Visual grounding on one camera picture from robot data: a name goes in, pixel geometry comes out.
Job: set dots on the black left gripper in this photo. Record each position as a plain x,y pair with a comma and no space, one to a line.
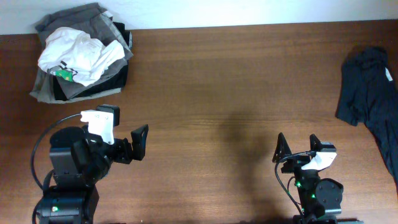
128,150

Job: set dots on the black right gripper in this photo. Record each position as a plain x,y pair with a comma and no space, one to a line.
298,166

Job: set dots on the white t-shirt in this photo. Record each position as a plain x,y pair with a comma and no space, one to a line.
74,56

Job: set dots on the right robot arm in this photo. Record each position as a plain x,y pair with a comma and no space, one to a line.
319,199

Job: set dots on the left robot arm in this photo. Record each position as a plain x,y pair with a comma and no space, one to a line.
80,159

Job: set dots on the dark garment right side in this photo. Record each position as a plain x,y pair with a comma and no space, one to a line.
368,95

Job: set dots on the folded grey garment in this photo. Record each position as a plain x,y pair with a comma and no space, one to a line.
95,21

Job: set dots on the folded black garment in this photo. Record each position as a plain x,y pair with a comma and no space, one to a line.
117,81

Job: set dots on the folded beige garment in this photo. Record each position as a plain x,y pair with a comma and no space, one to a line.
52,100

